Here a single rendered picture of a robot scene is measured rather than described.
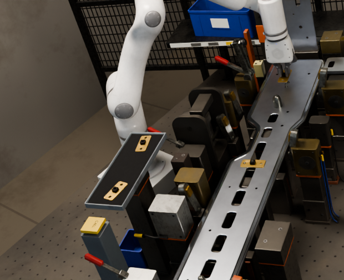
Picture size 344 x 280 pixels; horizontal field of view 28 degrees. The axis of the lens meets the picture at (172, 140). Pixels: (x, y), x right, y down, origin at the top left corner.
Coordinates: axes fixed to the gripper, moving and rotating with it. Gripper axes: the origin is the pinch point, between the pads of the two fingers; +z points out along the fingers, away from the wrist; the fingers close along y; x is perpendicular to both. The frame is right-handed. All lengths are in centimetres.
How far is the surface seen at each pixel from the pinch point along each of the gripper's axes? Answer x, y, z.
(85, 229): -98, -35, -9
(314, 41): 26.4, 5.6, 3.3
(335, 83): -5.1, 20.6, 2.8
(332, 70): 10.5, 15.5, 7.4
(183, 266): -95, -8, 7
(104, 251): -99, -31, -1
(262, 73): 6.1, -11.1, 4.8
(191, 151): -51, -20, -1
